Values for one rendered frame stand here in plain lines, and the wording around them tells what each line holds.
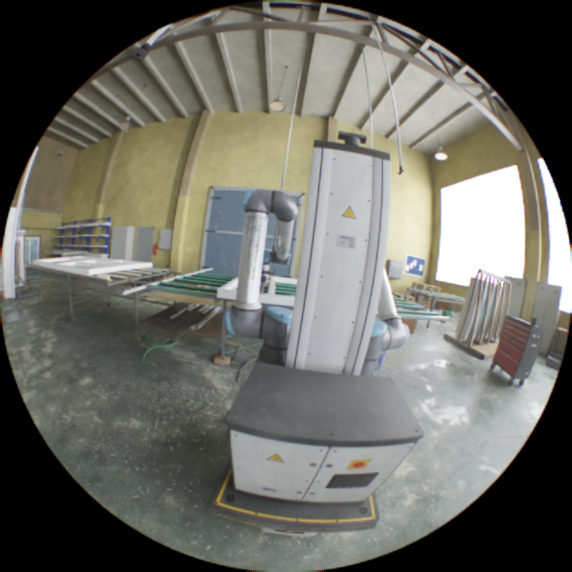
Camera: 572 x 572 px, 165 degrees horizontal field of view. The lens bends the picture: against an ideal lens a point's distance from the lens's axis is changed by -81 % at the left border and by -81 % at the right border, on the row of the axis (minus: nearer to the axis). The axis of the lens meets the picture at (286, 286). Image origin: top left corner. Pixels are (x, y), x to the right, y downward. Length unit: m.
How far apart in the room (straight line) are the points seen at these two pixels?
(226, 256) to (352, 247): 7.73
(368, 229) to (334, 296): 0.30
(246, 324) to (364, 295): 0.54
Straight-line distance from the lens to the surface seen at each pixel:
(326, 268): 0.77
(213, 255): 8.53
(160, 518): 1.35
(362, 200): 0.83
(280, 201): 0.93
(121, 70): 10.80
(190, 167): 9.59
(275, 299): 1.60
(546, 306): 7.35
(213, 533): 1.28
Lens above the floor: 1.25
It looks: 8 degrees down
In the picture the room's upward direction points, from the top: 7 degrees clockwise
